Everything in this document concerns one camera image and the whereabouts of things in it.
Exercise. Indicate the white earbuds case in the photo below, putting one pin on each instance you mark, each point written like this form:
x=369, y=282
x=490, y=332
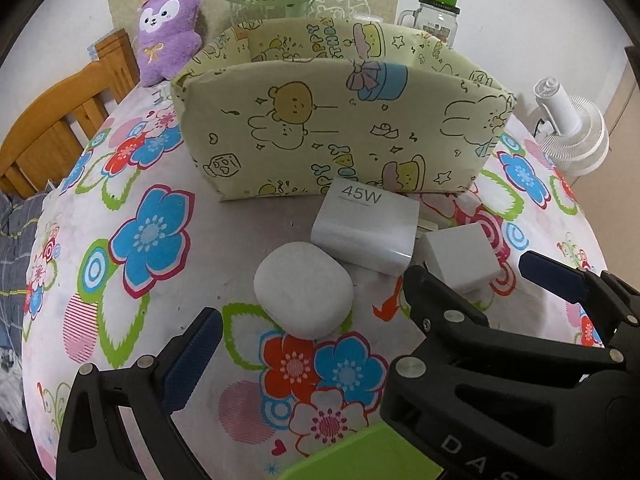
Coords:
x=300, y=290

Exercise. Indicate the purple plush bunny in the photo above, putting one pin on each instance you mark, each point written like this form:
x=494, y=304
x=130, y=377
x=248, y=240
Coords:
x=165, y=35

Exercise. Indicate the large white charger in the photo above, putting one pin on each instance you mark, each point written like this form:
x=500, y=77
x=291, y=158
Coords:
x=360, y=230

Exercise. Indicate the cartoon printed storage box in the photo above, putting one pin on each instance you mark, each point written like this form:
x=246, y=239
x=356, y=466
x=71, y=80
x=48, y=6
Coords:
x=300, y=125

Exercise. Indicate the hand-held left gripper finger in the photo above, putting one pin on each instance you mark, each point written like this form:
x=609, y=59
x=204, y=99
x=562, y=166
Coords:
x=192, y=355

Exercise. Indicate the floral tablecloth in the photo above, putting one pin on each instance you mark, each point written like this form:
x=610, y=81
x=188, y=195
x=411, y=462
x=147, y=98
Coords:
x=225, y=240

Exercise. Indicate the small white charger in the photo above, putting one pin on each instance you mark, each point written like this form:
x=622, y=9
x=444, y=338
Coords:
x=460, y=255

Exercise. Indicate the white standing fan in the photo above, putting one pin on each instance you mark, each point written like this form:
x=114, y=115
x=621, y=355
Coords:
x=585, y=140

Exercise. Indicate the glass jar with green lid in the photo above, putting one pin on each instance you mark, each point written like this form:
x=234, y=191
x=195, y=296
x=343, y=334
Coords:
x=440, y=25

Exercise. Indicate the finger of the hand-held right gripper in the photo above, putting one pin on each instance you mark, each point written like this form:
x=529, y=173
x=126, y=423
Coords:
x=550, y=275
x=430, y=295

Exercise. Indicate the grey plaid pillow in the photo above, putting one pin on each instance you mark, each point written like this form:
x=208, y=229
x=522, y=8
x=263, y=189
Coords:
x=15, y=240

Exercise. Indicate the wooden bed headboard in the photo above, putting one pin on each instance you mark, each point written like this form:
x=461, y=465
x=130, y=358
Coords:
x=45, y=130

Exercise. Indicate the green apple-shaped case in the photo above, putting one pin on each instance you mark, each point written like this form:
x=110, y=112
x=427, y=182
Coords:
x=350, y=455

